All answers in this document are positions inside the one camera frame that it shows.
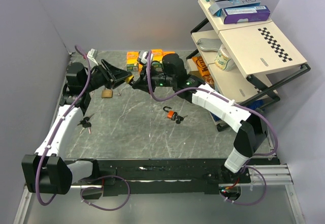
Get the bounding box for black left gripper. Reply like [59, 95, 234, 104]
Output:
[82, 58, 132, 92]

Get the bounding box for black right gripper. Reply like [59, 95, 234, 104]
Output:
[133, 63, 176, 94]

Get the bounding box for large brass padlock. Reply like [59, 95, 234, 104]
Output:
[101, 88, 114, 99]

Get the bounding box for orange padlock black keys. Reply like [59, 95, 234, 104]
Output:
[175, 115, 187, 124]

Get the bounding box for black headed keys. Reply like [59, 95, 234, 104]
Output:
[77, 113, 94, 134]

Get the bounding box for yellow padlock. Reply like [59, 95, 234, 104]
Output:
[125, 75, 134, 84]

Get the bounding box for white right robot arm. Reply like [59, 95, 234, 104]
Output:
[132, 51, 268, 183]

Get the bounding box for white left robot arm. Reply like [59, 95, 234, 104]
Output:
[21, 60, 132, 195]

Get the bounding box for orange sponge pack stack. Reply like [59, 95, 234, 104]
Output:
[126, 49, 175, 73]

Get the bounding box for orange snack bag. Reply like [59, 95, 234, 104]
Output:
[191, 56, 215, 88]

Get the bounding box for silver foil pouch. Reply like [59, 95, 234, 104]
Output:
[196, 38, 222, 52]

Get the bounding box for cream tiered shelf rack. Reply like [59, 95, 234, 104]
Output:
[186, 0, 311, 110]

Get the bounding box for blue bag under shelf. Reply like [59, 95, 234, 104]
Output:
[210, 100, 265, 125]

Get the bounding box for purple toothpaste box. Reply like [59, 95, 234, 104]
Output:
[220, 6, 271, 24]

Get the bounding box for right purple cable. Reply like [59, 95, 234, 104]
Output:
[146, 50, 279, 206]

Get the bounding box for purple cable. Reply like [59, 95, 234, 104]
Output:
[146, 50, 279, 206]
[35, 45, 131, 211]

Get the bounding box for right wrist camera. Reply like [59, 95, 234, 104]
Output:
[137, 51, 149, 66]

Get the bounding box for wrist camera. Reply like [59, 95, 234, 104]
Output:
[87, 48, 99, 67]
[137, 51, 149, 66]

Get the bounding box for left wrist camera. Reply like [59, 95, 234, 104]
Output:
[87, 48, 99, 67]

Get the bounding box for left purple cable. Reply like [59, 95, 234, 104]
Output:
[35, 45, 131, 211]

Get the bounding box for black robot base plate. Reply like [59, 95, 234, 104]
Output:
[66, 157, 280, 201]

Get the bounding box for aluminium rail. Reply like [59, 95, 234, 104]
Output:
[14, 165, 305, 223]

